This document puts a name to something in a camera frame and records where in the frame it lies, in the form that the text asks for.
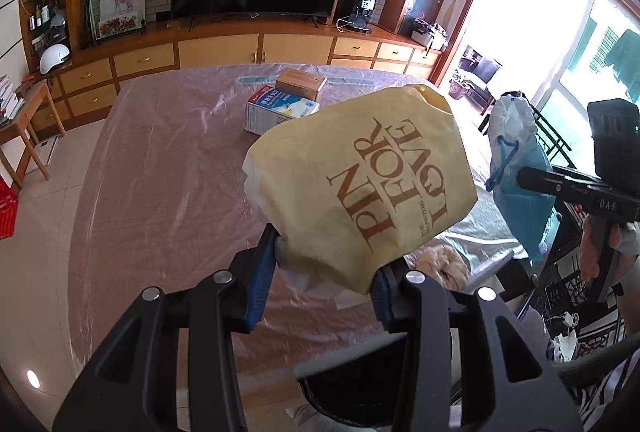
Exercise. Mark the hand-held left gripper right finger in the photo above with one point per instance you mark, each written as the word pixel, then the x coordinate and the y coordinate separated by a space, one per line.
pixel 382 304

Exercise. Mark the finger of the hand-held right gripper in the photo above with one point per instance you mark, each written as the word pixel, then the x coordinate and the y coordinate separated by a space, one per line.
pixel 550 182

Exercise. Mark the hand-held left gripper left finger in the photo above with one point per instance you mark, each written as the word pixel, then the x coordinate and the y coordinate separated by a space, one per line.
pixel 259 284

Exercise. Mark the blue plastic bag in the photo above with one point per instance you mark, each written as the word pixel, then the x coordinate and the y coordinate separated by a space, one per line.
pixel 520 202

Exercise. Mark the black trash bin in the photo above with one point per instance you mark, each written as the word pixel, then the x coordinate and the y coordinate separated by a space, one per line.
pixel 370 382

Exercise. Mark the yellow printed paper bag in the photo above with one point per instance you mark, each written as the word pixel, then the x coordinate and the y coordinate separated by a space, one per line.
pixel 360 182

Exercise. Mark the white and blue carton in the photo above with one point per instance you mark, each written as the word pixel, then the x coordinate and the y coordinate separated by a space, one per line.
pixel 272 109

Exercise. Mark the brown cardboard box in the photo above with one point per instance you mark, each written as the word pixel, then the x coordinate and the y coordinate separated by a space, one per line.
pixel 300 81

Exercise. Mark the person's right forearm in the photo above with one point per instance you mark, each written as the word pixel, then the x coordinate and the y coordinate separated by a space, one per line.
pixel 600 359

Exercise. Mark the person's right hand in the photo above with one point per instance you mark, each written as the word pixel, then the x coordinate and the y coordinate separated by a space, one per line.
pixel 590 247

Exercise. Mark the crumpled beige tissue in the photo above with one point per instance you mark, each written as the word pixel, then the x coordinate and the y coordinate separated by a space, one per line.
pixel 444 266

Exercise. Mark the hanging dark green garment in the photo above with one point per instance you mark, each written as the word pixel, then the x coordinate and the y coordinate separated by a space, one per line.
pixel 625 57

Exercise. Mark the black carved chair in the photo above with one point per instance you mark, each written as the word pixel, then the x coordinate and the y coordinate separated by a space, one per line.
pixel 580 282

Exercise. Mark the dark outdoor sofa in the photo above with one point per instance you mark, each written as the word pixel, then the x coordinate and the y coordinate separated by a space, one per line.
pixel 480 72

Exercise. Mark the clear plastic table cover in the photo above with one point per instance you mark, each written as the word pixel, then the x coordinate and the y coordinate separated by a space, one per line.
pixel 165 192

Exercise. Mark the white power adapter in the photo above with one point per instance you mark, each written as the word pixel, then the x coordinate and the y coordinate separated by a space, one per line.
pixel 567 334

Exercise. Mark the white printer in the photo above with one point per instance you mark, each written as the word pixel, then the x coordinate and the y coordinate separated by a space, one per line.
pixel 429 36

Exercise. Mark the person's striped shirt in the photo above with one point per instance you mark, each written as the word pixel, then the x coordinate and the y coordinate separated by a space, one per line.
pixel 607 399

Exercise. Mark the long wooden cabinet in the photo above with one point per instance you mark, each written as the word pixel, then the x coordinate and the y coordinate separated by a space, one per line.
pixel 215 49

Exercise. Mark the black coffee machine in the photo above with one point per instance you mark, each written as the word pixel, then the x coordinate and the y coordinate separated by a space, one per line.
pixel 363 12

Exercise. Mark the red crate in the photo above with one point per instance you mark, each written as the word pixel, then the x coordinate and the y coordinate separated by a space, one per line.
pixel 6 209

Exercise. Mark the small wooden side table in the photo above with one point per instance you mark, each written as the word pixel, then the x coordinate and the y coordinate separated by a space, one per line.
pixel 27 112

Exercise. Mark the flower picture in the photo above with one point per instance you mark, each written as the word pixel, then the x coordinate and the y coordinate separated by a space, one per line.
pixel 118 26

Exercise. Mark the white helmet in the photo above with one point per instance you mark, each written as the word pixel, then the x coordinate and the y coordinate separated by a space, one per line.
pixel 54 59

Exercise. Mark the stack of books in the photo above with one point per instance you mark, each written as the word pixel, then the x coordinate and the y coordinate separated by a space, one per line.
pixel 9 99

